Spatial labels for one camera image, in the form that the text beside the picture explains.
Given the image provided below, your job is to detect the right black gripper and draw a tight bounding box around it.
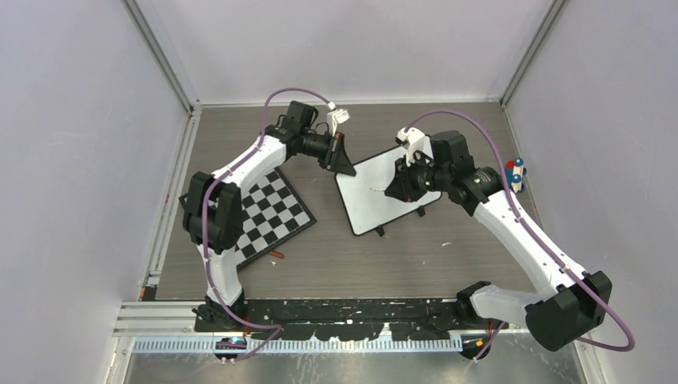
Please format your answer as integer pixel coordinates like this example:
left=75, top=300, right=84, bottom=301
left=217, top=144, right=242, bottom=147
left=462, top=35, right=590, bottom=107
left=386, top=151, right=451, bottom=202

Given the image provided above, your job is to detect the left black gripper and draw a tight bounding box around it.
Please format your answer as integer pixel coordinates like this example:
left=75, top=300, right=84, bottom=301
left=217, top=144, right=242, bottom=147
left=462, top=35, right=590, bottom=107
left=301, top=131, right=357, bottom=178

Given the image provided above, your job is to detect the white whiteboard black frame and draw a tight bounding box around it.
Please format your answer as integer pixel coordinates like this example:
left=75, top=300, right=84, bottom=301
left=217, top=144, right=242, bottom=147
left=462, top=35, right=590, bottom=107
left=335, top=146, right=442, bottom=236

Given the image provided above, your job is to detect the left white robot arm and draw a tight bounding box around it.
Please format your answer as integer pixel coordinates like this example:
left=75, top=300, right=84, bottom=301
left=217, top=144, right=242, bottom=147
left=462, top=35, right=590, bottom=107
left=181, top=101, right=357, bottom=331

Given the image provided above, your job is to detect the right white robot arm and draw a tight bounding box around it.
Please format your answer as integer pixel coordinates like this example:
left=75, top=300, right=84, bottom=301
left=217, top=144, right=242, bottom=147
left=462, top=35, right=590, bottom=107
left=385, top=128, right=612, bottom=351

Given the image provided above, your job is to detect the black white chessboard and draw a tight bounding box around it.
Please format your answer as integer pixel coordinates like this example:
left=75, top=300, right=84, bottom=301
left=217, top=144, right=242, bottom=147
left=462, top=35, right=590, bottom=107
left=178, top=168, right=317, bottom=271

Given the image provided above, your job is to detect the blue red toy car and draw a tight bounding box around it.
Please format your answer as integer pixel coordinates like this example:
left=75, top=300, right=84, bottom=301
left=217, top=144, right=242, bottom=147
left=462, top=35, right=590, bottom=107
left=505, top=157, right=528, bottom=194

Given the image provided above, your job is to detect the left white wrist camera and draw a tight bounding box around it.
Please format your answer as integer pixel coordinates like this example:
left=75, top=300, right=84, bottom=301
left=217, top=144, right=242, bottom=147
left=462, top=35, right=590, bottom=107
left=326, top=102, right=350, bottom=137

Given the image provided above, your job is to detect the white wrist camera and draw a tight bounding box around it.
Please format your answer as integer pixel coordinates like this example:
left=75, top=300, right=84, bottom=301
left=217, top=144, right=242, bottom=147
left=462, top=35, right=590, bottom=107
left=326, top=102, right=350, bottom=137
left=396, top=126, right=426, bottom=166

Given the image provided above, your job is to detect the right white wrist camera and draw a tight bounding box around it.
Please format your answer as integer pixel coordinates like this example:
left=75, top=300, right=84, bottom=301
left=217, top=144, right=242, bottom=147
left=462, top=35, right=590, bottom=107
left=396, top=126, right=426, bottom=166

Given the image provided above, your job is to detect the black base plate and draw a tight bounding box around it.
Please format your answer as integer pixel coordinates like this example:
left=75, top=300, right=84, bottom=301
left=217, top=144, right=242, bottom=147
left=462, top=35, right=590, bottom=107
left=192, top=298, right=501, bottom=342

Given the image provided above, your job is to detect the slotted cable duct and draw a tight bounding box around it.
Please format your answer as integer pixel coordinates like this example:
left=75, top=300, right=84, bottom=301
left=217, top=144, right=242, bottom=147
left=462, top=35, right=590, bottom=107
left=132, top=335, right=463, bottom=354

